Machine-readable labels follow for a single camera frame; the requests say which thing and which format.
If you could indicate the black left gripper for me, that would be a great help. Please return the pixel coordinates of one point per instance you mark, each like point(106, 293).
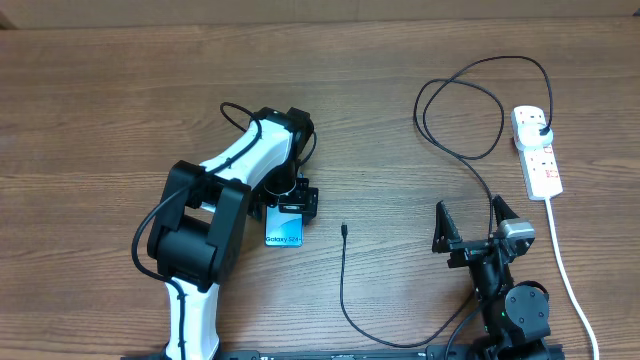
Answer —
point(304, 200)

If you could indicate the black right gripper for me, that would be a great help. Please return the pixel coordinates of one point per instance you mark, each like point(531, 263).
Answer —
point(446, 241)

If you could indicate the blue Galaxy smartphone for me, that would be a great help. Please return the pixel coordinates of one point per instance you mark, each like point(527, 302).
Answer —
point(283, 229)

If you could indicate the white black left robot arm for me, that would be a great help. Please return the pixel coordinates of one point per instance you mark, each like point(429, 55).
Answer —
point(190, 241)

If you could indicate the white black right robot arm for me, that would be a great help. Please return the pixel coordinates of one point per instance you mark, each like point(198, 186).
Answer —
point(515, 315)

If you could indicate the white charger plug adapter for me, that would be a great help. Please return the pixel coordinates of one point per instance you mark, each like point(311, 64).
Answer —
point(530, 136)

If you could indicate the white power strip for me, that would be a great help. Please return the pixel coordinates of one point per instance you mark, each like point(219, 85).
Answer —
point(539, 166)

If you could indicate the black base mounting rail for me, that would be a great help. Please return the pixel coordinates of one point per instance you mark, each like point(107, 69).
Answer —
point(433, 352)

